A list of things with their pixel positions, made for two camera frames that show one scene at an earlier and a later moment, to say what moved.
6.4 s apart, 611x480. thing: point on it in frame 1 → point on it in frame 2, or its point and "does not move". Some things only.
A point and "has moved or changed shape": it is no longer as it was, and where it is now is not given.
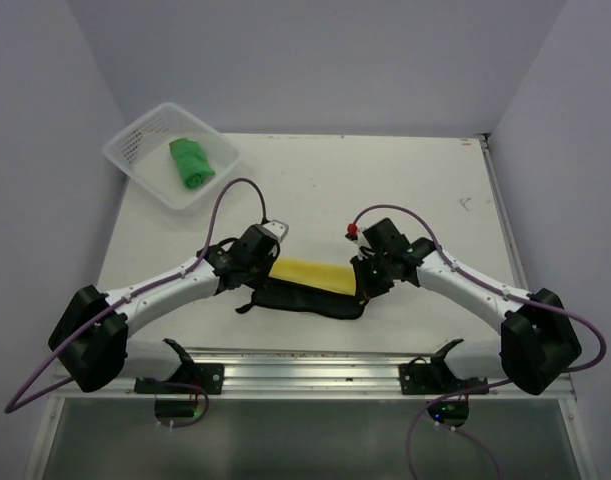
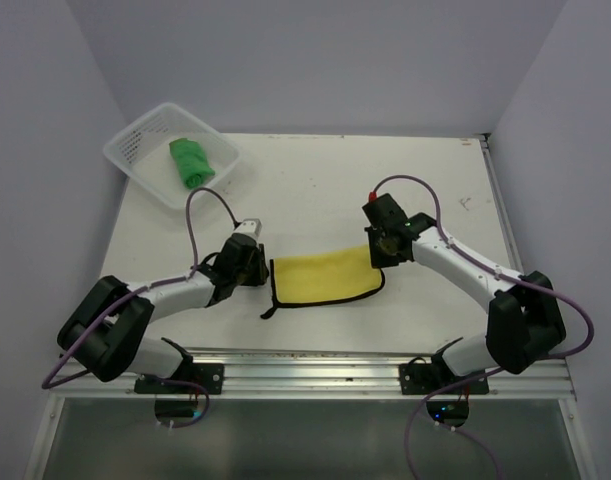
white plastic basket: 142,148 does not move
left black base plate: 187,378 does not move
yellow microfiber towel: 307,287 has moved or changed shape
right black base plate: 433,378 does not move
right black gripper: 365,287 → 378,260
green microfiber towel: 191,164 does not move
